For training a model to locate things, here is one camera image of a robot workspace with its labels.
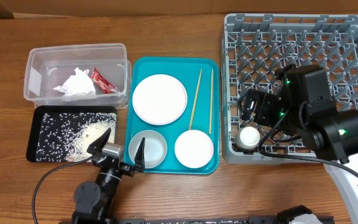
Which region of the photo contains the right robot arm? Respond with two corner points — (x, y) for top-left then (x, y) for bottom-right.
(237, 64), (358, 223)

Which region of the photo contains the large white plate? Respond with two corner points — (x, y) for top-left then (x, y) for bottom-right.
(132, 74), (188, 126)

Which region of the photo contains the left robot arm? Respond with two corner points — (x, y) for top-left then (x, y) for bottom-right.
(71, 128), (145, 223)

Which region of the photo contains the wooden chopstick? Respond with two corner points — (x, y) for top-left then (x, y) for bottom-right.
(208, 69), (214, 134)
(189, 69), (203, 130)

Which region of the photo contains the clear plastic bin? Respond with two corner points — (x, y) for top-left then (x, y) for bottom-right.
(24, 43), (132, 109)

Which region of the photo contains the white cup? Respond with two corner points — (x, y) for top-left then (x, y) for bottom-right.
(234, 126), (260, 151)

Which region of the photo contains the white napkin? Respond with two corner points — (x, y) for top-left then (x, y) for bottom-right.
(53, 67), (96, 96)

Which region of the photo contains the teal serving tray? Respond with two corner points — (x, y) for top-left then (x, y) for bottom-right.
(124, 57), (220, 175)

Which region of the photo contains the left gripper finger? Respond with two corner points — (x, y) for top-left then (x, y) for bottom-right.
(134, 138), (145, 172)
(86, 128), (111, 155)

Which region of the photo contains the white rice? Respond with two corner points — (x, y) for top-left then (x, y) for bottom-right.
(35, 112), (117, 162)

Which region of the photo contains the red snack wrapper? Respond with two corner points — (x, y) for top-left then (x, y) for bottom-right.
(91, 67), (119, 94)

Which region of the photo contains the grey dishwasher rack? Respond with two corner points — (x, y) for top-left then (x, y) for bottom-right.
(220, 13), (358, 164)

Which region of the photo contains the grey bowl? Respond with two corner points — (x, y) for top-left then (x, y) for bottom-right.
(128, 130), (167, 169)

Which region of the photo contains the black plastic tray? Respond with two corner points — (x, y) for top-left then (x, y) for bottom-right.
(26, 106), (117, 162)

